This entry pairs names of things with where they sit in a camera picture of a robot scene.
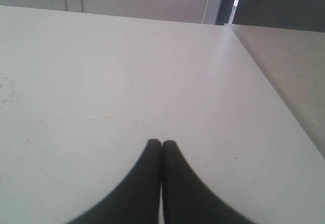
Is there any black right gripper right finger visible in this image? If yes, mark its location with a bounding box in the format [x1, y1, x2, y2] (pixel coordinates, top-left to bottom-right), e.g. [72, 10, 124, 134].
[161, 140, 252, 223]

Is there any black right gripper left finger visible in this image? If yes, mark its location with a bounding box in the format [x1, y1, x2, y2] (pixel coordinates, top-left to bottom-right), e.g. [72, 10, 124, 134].
[70, 139, 161, 223]

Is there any thin white hanging cord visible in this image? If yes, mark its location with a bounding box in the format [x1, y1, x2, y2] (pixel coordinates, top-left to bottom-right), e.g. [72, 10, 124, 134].
[203, 0, 214, 24]

